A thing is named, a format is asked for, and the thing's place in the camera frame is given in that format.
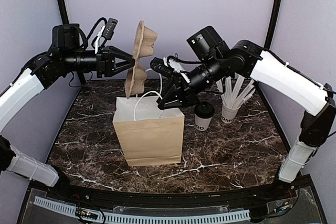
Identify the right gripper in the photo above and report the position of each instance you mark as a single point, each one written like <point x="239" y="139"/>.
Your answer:
<point x="179" y="89"/>

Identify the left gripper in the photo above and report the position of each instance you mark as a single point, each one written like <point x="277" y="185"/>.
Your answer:
<point x="105" y="62"/>

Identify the black plastic cup lid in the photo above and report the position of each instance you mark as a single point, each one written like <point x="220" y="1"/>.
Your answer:
<point x="204" y="110"/>

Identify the brown paper bag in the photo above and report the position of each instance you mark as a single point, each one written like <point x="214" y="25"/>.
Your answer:
<point x="147" y="135"/>

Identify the white paper coffee cup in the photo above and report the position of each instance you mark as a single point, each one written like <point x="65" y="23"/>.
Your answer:
<point x="203" y="120"/>

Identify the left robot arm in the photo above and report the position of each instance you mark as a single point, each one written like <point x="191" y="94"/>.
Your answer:
<point x="37" y="75"/>

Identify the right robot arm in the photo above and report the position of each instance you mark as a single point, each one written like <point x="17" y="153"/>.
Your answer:
<point x="217" y="61"/>

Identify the wrapped straw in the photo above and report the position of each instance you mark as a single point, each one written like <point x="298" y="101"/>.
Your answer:
<point x="236" y="89"/>
<point x="248" y="96"/>
<point x="225" y="89"/>
<point x="244" y="93"/>

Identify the white cup holding straws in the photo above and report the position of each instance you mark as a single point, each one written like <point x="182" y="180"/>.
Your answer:
<point x="229" y="112"/>

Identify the small circuit board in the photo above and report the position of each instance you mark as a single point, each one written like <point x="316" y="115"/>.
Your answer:
<point x="85" y="214"/>

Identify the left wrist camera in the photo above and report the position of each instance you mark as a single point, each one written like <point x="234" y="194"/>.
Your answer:
<point x="106" y="33"/>

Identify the left black frame post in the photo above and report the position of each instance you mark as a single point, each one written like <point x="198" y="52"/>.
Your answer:
<point x="68" y="45"/>

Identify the black frame post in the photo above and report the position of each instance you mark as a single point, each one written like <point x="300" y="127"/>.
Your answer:
<point x="272" y="23"/>
<point x="68" y="45"/>

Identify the right black frame post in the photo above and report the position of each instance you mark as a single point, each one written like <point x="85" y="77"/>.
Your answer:
<point x="272" y="23"/>

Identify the white slotted cable duct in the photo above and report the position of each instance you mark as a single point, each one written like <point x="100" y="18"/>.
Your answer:
<point x="68" y="209"/>

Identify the black front rail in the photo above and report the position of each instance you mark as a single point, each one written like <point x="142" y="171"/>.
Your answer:
<point x="253" y="197"/>

